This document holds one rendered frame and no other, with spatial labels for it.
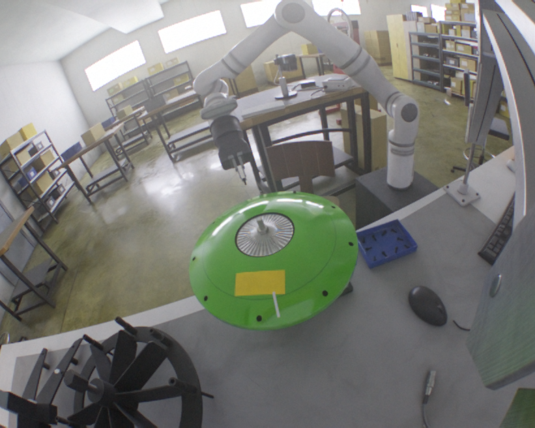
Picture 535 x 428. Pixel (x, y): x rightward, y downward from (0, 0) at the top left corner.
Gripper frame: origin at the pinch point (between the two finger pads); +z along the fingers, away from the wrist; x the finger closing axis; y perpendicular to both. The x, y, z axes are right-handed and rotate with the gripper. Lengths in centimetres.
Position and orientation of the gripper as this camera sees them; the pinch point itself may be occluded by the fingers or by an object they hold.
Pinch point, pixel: (244, 180)
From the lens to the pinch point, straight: 50.1
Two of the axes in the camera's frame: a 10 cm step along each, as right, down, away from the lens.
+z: 3.5, 9.0, -2.8
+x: -9.4, 3.5, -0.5
